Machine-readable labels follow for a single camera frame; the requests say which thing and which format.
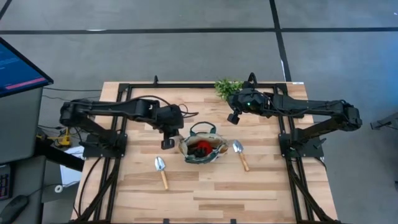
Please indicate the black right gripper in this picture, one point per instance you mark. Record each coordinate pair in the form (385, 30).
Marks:
(239, 101)

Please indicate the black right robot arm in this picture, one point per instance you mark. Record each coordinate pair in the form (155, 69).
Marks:
(311, 105)

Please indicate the yellow clamp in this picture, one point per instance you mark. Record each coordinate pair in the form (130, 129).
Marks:
(64, 142)

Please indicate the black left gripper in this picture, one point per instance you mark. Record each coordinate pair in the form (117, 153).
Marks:
(172, 126)

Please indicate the black desk leg bar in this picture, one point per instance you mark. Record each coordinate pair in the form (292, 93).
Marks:
(59, 157)

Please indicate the white tape roll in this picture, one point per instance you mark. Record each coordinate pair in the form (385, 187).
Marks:
(58, 188)

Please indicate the monitor with blue screen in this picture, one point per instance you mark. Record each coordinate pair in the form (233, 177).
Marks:
(18, 71)

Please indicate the red black gardening glove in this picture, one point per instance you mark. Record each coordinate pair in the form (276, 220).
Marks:
(205, 146)

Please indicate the black metal table frame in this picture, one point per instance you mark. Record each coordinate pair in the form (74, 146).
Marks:
(202, 85)

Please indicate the cream green gardening bag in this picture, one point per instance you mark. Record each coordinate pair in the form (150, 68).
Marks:
(214, 138)

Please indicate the grey desk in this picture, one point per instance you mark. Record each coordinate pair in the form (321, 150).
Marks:
(28, 186)

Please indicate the dark keyboard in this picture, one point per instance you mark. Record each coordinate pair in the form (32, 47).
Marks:
(4, 186)

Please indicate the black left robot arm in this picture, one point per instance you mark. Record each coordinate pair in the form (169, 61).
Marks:
(109, 109)

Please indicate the white paper sheet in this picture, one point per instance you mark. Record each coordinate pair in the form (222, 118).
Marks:
(70, 174)

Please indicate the black computer mouse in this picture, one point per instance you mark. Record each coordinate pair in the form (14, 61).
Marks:
(12, 208)

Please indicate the green potted plant white pot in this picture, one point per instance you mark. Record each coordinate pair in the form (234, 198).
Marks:
(222, 87)

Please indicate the black floor stand foot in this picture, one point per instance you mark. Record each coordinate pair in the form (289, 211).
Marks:
(384, 124)

